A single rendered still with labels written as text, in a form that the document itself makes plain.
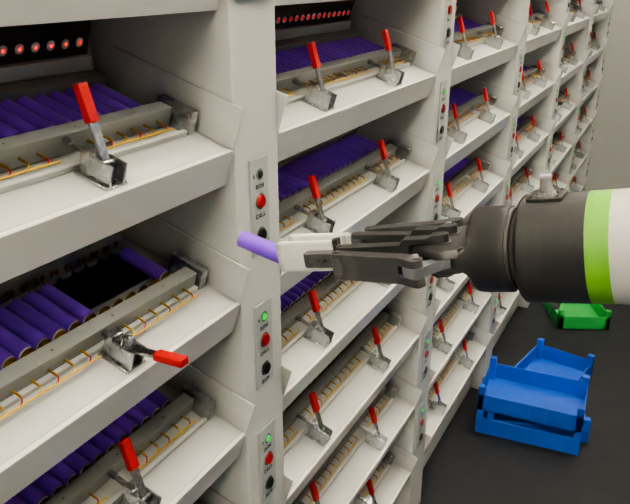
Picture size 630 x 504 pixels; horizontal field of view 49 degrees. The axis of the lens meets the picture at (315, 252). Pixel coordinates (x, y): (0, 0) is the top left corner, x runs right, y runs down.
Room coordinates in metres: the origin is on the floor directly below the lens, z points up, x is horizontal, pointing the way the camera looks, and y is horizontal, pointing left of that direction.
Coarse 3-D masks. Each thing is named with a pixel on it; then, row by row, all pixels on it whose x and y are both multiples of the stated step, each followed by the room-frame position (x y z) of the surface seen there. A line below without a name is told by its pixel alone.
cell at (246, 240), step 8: (248, 232) 0.69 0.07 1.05; (240, 240) 0.68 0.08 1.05; (248, 240) 0.68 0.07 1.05; (256, 240) 0.67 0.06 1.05; (264, 240) 0.67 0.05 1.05; (248, 248) 0.67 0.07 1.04; (256, 248) 0.67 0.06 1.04; (264, 248) 0.67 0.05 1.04; (272, 248) 0.66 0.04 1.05; (264, 256) 0.67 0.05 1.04; (272, 256) 0.66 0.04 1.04
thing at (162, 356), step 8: (128, 344) 0.61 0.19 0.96; (136, 352) 0.61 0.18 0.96; (144, 352) 0.60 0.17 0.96; (152, 352) 0.60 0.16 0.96; (160, 352) 0.60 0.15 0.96; (168, 352) 0.60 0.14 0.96; (160, 360) 0.59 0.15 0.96; (168, 360) 0.59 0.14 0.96; (176, 360) 0.58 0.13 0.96; (184, 360) 0.58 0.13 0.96
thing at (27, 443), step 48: (144, 240) 0.83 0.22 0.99; (192, 240) 0.80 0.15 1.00; (240, 288) 0.77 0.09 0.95; (144, 336) 0.67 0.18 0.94; (192, 336) 0.69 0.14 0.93; (48, 384) 0.56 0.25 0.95; (96, 384) 0.58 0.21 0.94; (144, 384) 0.62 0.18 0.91; (0, 432) 0.50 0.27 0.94; (48, 432) 0.51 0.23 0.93; (96, 432) 0.57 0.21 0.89; (0, 480) 0.46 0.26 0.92
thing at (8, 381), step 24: (168, 288) 0.72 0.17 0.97; (120, 312) 0.66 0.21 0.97; (144, 312) 0.69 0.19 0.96; (168, 312) 0.70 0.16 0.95; (72, 336) 0.61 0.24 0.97; (96, 336) 0.62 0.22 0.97; (24, 360) 0.56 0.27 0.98; (48, 360) 0.57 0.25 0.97; (0, 384) 0.52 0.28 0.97; (24, 384) 0.55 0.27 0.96; (0, 408) 0.51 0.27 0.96
